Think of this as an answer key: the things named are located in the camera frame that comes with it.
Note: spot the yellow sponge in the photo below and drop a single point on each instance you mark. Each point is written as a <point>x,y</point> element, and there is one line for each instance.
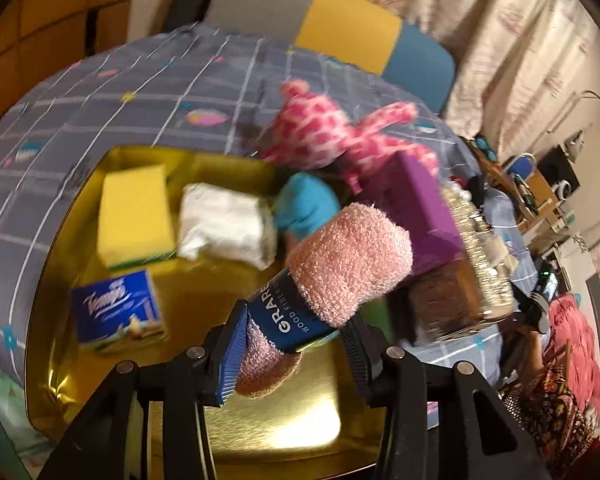
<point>135,210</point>

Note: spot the gold tin box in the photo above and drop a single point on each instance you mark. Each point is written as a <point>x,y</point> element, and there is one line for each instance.
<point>195,300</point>

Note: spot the blue folding chair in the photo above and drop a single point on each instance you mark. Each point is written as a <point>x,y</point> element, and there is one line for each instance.
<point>520,165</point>

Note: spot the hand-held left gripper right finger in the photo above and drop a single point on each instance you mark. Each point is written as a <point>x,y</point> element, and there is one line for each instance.
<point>357,355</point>

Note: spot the black appliance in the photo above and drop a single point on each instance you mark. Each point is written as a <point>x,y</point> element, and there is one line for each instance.
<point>555,165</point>

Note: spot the red patterned blanket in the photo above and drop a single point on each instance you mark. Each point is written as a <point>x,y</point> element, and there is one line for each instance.
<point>575,330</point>

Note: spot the floral patterned clothing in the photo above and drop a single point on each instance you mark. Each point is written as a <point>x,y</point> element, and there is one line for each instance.
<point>555,410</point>

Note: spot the blue tissue pack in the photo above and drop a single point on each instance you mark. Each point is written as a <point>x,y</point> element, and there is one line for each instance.
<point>115,310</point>

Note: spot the teal round object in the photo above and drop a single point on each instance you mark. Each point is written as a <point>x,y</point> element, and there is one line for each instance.
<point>487,147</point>

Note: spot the pink spotted plush toy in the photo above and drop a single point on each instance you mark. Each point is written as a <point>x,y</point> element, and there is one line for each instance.
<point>315,130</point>

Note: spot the pink towel roll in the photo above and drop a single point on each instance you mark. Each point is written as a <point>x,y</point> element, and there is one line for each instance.
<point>360,250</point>

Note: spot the grey plaid tablecloth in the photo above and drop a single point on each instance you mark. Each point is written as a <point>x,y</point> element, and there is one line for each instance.
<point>130,70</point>

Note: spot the white tissue pack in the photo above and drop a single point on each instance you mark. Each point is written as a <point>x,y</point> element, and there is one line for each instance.
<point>220,225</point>

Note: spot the wooden wardrobe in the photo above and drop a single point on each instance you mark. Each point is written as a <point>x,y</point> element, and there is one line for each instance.
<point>45,10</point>

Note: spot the purple carton box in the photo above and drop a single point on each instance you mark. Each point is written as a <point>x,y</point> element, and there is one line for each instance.
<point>425,210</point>

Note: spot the silver ornate tissue box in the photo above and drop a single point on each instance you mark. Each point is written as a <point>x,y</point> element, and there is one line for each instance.
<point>480,260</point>

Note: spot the printed beige curtain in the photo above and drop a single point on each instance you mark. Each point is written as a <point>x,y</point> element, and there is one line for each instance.
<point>505,35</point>

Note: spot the grey yellow blue chair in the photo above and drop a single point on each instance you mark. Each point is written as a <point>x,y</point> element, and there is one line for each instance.
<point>350,30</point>

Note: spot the blue soft toy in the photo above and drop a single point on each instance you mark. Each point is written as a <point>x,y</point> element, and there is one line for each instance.
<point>305,200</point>

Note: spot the wooden side desk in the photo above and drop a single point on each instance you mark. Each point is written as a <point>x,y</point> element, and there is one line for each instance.
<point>540,195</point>

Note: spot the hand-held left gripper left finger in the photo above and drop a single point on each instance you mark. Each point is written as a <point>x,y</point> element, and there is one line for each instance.
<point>230,355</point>

